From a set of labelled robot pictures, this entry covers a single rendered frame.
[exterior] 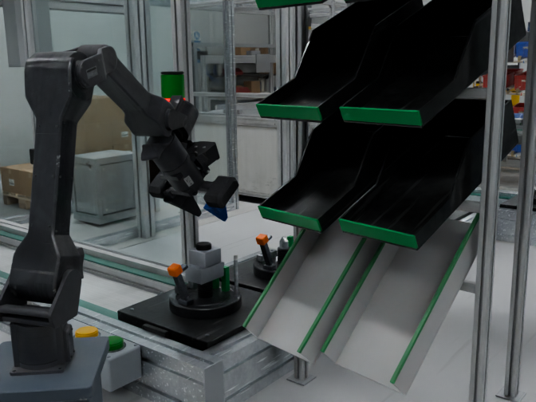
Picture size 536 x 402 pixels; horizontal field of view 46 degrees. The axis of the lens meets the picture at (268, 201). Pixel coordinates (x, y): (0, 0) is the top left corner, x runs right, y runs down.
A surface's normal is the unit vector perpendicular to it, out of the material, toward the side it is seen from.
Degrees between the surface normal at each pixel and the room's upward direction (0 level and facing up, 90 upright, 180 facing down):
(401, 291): 45
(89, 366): 0
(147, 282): 90
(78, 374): 0
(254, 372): 90
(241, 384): 90
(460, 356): 0
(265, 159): 90
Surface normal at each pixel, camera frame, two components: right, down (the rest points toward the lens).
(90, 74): 0.95, 0.05
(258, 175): -0.64, 0.18
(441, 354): -0.01, -0.98
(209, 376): 0.78, 0.12
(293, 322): -0.54, -0.58
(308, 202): -0.33, -0.82
